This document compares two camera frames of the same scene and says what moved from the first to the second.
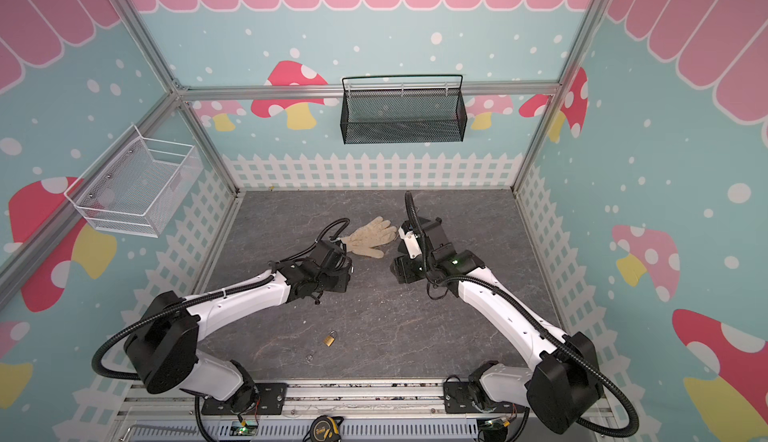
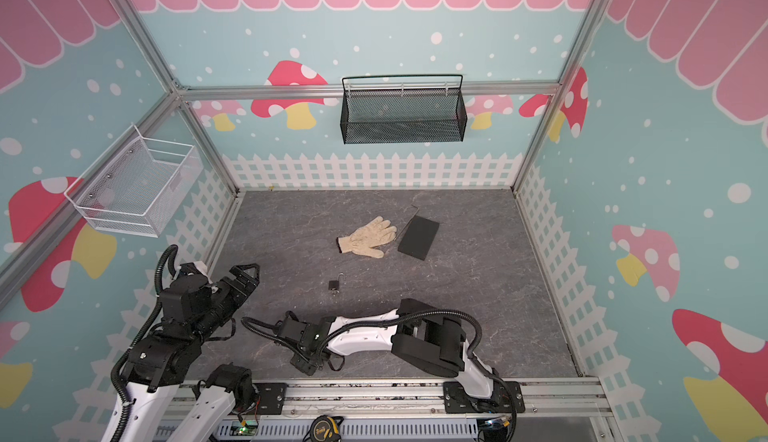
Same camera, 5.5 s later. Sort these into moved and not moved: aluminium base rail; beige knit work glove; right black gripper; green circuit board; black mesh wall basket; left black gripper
Moved: left black gripper; right black gripper
Not moved: beige knit work glove; aluminium base rail; green circuit board; black mesh wall basket
